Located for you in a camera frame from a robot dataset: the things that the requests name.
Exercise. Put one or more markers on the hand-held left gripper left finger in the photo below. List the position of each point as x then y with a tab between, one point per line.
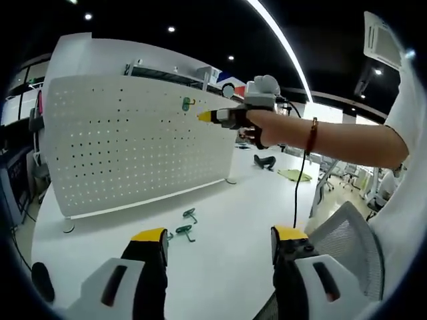
146	273

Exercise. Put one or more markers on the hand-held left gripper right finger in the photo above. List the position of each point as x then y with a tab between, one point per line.
290	276

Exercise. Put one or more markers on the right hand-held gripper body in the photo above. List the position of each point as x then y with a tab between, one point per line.
262	95

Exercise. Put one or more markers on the white perforated mounting plate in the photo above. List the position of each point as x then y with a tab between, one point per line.
133	150

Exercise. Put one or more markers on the person's right hand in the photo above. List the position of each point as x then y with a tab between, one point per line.
277	130

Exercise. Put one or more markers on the linear ceiling light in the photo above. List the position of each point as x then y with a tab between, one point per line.
286	45

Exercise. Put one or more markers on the black bent object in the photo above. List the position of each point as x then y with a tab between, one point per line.
263	161

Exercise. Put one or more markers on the grey mesh office chair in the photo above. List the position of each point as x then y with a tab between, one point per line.
347	240

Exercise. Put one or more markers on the metal storage shelving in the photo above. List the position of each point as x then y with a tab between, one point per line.
156	74

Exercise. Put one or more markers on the green cloth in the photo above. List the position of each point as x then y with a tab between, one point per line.
293	175

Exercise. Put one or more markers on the black rounded object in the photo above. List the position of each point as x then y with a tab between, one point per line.
43	281

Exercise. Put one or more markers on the group of ceiling downlights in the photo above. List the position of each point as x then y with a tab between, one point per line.
171	29

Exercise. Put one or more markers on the person's white shirt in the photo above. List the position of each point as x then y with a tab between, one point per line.
400	233

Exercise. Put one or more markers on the white ceiling air conditioner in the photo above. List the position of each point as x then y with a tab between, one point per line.
382	40

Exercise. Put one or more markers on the grey equipment cart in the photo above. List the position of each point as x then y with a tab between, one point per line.
16	186

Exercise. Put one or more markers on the pink hanging item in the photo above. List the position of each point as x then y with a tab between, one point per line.
40	103

